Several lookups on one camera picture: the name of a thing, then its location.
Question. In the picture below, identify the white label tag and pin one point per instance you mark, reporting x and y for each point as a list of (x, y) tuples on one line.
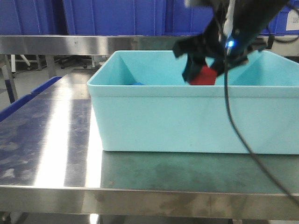
[(292, 23)]

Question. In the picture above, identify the blue crate on upper shelf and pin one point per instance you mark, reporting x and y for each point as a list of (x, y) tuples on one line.
[(115, 17)]

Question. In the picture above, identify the blue crate upper shelf right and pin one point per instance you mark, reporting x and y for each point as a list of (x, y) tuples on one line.
[(182, 20)]

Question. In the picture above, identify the red cube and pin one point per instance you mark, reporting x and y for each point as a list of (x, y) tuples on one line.
[(206, 76)]

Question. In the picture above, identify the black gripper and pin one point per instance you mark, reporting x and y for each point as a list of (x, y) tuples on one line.
[(233, 40)]

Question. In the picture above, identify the small blue block in tub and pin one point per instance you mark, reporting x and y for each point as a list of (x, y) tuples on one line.
[(136, 84)]

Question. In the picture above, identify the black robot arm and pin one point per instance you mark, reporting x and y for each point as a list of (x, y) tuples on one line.
[(258, 13)]

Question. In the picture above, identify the light teal plastic tub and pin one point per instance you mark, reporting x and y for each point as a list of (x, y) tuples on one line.
[(165, 115)]

